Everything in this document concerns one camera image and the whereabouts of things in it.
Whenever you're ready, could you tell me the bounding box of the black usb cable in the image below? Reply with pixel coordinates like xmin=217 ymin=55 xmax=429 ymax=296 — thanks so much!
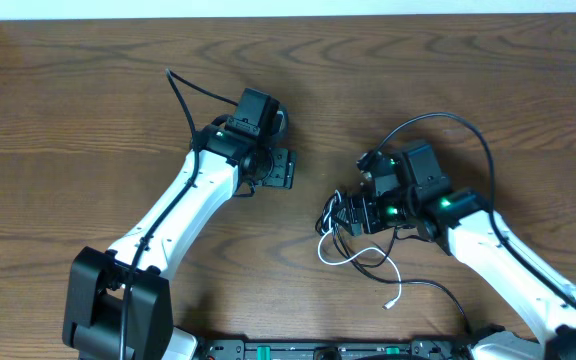
xmin=315 ymin=192 xmax=473 ymax=336

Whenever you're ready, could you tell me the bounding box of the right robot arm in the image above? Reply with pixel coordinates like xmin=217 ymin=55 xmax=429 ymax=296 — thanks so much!
xmin=318 ymin=145 xmax=576 ymax=359

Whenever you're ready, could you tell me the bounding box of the white usb cable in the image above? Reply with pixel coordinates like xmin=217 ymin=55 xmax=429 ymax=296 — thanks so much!
xmin=316 ymin=188 xmax=403 ymax=311

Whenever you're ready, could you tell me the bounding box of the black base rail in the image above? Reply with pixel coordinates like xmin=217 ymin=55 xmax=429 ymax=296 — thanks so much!
xmin=191 ymin=339 xmax=471 ymax=360

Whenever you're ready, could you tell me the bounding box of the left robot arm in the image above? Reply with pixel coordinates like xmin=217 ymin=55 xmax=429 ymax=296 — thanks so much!
xmin=62 ymin=115 xmax=296 ymax=359

